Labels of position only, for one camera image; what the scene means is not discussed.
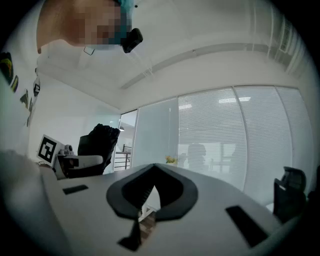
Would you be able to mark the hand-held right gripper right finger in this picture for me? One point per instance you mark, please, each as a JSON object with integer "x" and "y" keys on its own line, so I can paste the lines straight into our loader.
{"x": 177, "y": 197}

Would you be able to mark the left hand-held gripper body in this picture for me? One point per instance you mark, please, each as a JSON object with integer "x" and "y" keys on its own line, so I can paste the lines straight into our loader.
{"x": 47, "y": 150}

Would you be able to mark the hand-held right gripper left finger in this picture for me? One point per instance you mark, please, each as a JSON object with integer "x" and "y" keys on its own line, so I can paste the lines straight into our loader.
{"x": 125, "y": 197}

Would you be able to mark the yellow flower bouquet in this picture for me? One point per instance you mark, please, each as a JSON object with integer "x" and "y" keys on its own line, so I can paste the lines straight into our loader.
{"x": 170, "y": 159}

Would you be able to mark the black metal railing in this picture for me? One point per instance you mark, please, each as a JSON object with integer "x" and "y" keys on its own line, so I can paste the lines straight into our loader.
{"x": 123, "y": 157}

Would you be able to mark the white printed T-shirt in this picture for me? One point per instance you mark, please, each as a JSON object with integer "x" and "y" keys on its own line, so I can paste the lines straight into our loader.
{"x": 15, "y": 120}

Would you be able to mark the frosted glass panel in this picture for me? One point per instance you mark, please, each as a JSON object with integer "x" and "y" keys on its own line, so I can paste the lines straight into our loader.
{"x": 155, "y": 135}

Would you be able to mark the grey pendant lamp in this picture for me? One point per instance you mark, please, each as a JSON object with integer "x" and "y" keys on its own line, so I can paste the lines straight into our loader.
{"x": 122, "y": 129}

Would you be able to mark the white window blinds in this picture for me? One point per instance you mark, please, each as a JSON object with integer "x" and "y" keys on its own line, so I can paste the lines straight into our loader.
{"x": 212, "y": 130}

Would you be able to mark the white ceiling fixture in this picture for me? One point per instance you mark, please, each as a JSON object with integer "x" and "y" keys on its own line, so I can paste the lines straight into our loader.
{"x": 89, "y": 50}

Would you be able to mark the black office chair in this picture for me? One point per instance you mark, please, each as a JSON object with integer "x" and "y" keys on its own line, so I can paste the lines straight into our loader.
{"x": 290, "y": 197}

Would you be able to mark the person's head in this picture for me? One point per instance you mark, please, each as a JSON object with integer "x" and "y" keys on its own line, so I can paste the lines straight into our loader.
{"x": 62, "y": 22}

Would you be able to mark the black head-worn camera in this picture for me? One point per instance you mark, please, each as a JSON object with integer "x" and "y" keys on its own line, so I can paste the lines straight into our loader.
{"x": 132, "y": 40}

